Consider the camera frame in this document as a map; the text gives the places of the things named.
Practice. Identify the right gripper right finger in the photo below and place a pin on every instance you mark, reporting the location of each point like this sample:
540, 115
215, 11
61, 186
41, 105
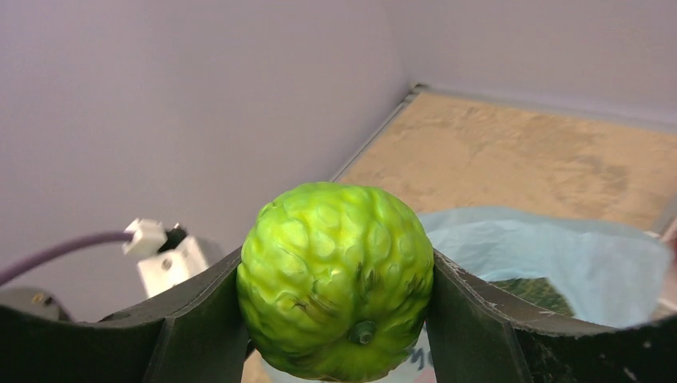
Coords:
479, 333

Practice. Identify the bumpy light green fruit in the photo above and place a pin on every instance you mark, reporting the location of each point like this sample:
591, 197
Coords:
335, 281

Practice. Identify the dark green fake broccoli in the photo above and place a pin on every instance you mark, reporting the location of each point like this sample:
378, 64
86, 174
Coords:
538, 291

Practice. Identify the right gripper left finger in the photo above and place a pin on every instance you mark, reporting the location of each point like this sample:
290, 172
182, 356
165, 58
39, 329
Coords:
192, 332

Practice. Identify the blue printed plastic bag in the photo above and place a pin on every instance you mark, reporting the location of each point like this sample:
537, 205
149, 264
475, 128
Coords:
611, 274

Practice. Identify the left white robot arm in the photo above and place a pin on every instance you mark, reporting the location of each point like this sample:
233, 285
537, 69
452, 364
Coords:
35, 301

